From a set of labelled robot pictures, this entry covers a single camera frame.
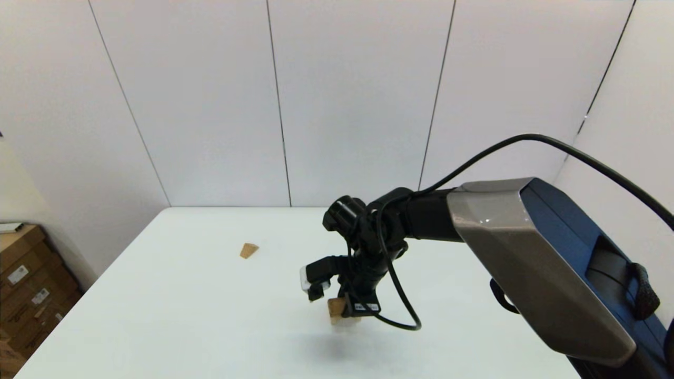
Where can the brown cardboard box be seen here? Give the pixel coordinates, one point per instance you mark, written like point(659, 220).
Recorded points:
point(37, 310)
point(23, 251)
point(8, 363)

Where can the flat white object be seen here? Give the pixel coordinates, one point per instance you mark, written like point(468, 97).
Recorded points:
point(10, 228)

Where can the arched wooden building block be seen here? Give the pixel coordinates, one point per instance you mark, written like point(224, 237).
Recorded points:
point(337, 319)

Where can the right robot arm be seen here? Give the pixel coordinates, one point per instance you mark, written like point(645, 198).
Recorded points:
point(526, 252)

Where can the rectangular wooden building block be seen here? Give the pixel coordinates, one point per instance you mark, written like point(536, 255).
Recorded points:
point(336, 306)

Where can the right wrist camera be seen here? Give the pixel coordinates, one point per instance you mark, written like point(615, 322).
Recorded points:
point(316, 276)

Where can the triangular wooden building block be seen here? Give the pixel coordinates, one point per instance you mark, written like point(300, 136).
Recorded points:
point(248, 251)

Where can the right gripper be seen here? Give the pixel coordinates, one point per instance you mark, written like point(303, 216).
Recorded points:
point(363, 284)

